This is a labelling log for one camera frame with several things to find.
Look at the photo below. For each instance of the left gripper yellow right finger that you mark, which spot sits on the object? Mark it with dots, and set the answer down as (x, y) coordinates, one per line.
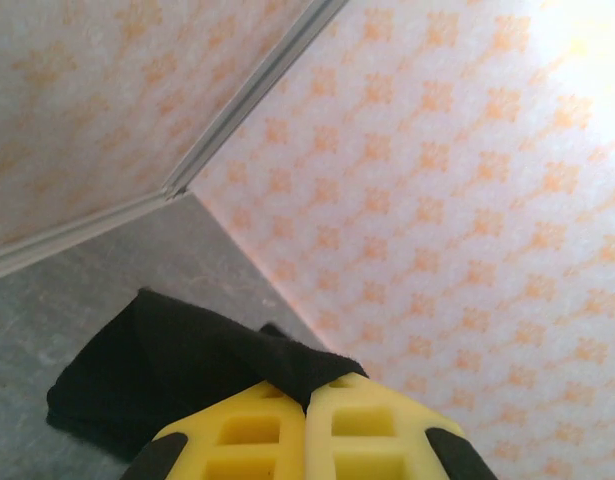
(382, 435)

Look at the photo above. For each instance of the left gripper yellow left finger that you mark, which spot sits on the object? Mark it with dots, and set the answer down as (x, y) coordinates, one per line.
(237, 440)

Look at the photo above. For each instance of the black floral print t-shirt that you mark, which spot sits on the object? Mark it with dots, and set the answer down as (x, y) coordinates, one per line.
(177, 360)

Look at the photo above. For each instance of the aluminium side rail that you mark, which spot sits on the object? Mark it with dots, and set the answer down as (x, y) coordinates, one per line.
(72, 240)

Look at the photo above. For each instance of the aluminium frame post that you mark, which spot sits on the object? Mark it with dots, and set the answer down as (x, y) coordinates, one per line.
(257, 95)

